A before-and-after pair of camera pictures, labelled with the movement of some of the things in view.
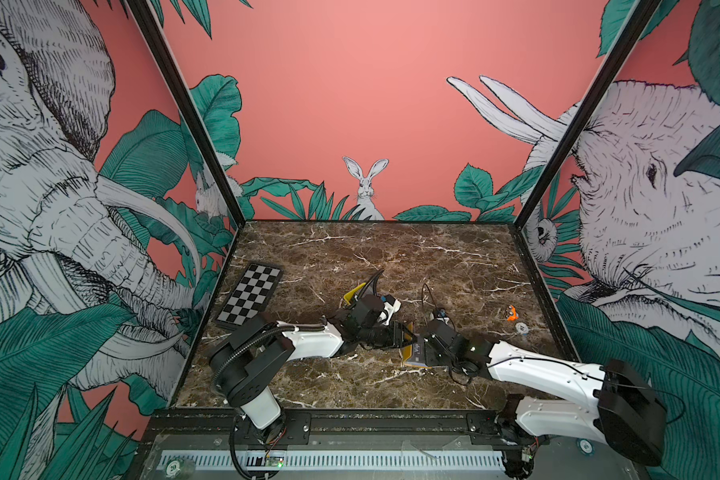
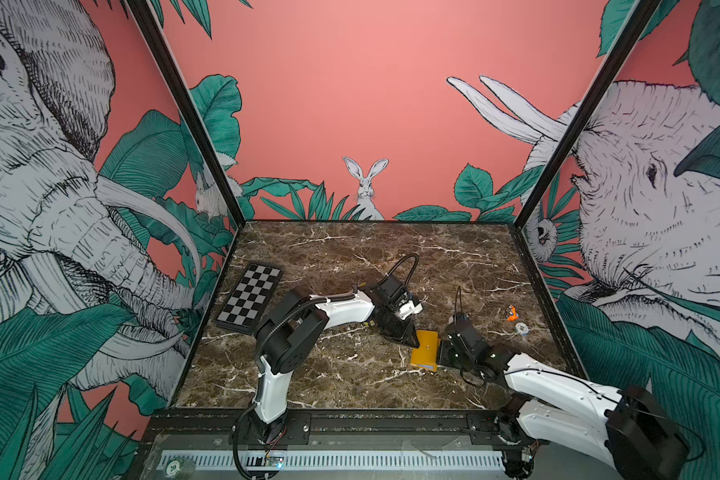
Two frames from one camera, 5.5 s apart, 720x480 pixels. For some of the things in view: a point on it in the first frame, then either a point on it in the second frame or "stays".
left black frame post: [233, 199] stays
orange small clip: [515, 316] stays
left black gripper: [397, 338] → [406, 333]
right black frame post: [643, 10] stays
